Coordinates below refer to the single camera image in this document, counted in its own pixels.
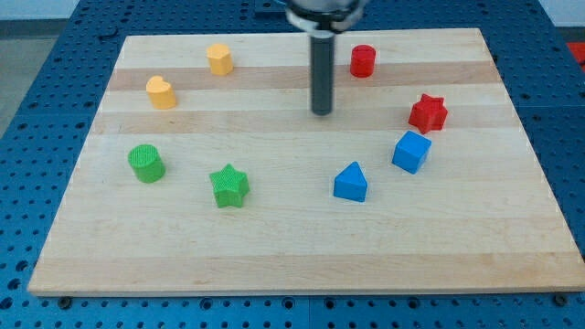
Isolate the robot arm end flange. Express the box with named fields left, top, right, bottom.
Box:
left=285, top=0, right=368, bottom=38

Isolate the blue triangle block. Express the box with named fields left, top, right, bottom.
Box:
left=333, top=162, right=368, bottom=202

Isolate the green star block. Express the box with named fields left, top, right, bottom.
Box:
left=209, top=164, right=250, bottom=208

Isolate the wooden board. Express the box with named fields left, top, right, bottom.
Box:
left=28, top=28, right=584, bottom=297

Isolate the blue cube block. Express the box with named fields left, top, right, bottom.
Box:
left=391, top=131, right=432, bottom=175

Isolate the yellow hexagon block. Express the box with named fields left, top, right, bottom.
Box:
left=207, top=43, right=233, bottom=76

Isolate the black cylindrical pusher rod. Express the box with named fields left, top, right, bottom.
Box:
left=310, top=37, right=335, bottom=116

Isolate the red cylinder block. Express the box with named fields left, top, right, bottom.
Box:
left=350, top=45, right=377, bottom=78

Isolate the green cylinder block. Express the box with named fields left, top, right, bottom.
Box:
left=127, top=144, right=165, bottom=184

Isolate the red star block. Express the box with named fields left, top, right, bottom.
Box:
left=408, top=93, right=449, bottom=134

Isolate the yellow heart block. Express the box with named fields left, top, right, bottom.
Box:
left=145, top=75, right=177, bottom=110

